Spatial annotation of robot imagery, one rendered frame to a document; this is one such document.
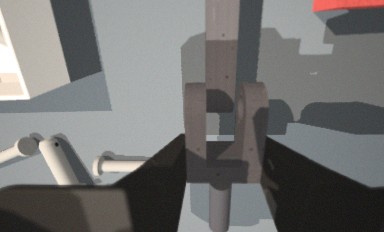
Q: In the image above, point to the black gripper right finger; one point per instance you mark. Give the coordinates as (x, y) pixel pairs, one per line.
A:
(305, 196)

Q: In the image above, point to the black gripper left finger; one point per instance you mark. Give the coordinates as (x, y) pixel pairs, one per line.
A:
(148, 199)

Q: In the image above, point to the dark grey flat bar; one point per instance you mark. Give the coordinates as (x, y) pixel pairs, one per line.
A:
(221, 40)

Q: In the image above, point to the red rectangular block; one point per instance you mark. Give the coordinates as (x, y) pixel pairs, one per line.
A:
(326, 5)

